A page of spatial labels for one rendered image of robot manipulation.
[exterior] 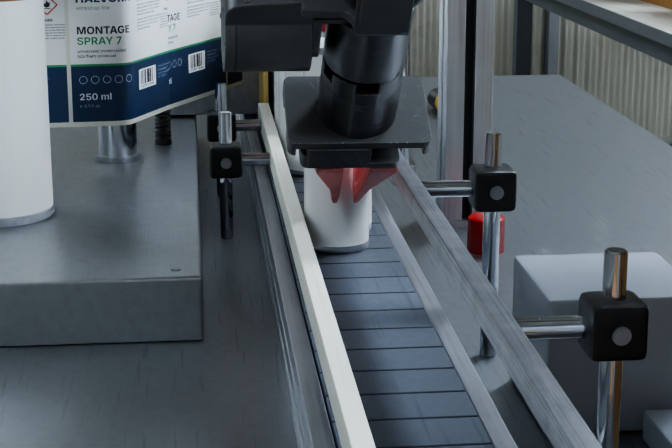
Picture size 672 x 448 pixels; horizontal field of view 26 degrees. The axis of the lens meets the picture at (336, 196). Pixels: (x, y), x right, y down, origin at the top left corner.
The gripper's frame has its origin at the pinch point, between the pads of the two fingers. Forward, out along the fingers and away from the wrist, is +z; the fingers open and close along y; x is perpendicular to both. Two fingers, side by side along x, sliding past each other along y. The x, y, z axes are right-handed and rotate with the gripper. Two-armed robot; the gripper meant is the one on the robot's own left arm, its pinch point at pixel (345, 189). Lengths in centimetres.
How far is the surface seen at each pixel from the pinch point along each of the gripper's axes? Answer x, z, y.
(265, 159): -17.5, 16.9, 4.4
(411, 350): 20.2, -8.6, -1.6
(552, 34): -331, 312, -140
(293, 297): 10.5, -0.8, 4.7
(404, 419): 28.8, -15.0, 0.6
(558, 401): 38, -33, -3
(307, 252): 9.4, -4.6, 3.9
